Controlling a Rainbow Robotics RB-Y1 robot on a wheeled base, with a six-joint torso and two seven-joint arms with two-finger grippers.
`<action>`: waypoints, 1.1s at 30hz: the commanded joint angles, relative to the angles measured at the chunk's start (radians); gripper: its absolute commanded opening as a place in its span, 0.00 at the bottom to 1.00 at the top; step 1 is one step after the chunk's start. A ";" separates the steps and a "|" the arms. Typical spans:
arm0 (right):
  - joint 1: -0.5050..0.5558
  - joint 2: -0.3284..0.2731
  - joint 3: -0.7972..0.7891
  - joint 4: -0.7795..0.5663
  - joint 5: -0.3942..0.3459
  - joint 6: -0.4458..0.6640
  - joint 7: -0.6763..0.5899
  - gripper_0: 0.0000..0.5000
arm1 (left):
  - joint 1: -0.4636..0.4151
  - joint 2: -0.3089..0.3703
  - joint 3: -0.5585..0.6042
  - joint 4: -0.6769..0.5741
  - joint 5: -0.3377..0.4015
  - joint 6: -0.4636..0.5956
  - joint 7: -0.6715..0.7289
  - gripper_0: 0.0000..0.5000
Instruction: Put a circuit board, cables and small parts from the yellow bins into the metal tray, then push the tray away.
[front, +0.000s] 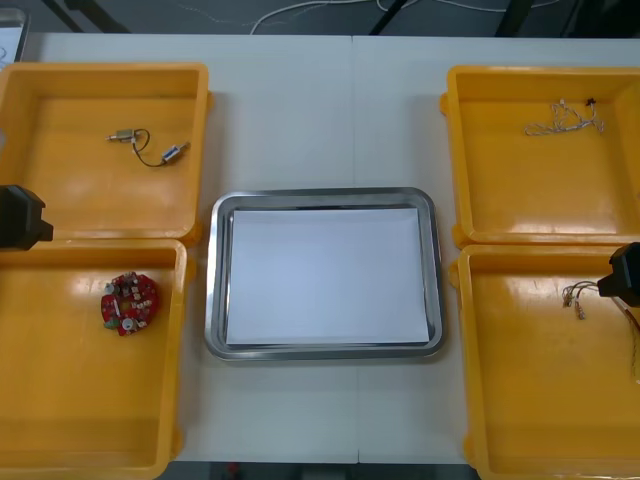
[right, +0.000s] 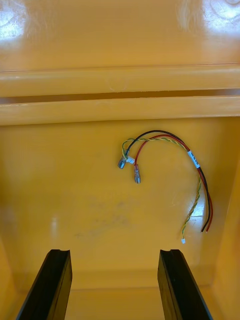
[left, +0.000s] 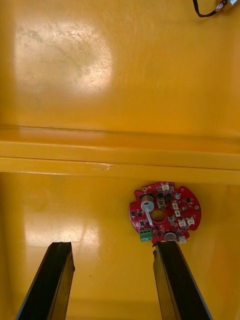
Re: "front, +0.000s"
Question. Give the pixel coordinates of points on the blue label metal solenoid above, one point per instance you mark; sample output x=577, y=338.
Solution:
x=173, y=152

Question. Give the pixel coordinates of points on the black table leg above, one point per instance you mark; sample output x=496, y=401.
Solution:
x=392, y=15

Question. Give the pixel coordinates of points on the white sheet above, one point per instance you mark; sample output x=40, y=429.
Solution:
x=325, y=280

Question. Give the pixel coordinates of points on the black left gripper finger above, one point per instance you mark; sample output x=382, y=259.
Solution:
x=20, y=205
x=25, y=235

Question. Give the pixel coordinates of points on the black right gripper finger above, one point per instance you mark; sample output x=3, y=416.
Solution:
x=622, y=286
x=629, y=260

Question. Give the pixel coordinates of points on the yellow-orange plastic bin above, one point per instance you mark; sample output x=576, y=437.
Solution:
x=75, y=195
x=525, y=195
x=75, y=400
x=540, y=400

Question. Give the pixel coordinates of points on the round red circuit board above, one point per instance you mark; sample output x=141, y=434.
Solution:
x=130, y=305

